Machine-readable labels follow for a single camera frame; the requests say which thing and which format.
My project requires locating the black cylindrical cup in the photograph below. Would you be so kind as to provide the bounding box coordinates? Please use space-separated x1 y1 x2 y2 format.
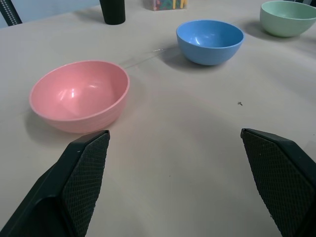
99 0 126 25

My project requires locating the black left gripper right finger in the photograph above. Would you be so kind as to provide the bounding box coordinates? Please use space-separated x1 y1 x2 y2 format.
240 128 316 237

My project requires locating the blue bowl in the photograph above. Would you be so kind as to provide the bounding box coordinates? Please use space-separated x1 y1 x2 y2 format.
176 20 245 66

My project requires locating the green bowl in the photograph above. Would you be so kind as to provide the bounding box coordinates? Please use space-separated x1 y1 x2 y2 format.
259 0 316 38

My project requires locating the clear box of colourful items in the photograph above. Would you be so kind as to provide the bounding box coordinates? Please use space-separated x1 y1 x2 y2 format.
143 0 189 11

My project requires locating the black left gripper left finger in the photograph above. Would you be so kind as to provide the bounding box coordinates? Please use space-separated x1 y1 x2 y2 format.
0 129 111 237

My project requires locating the pink bowl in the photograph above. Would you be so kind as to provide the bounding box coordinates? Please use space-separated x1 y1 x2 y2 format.
29 60 131 134

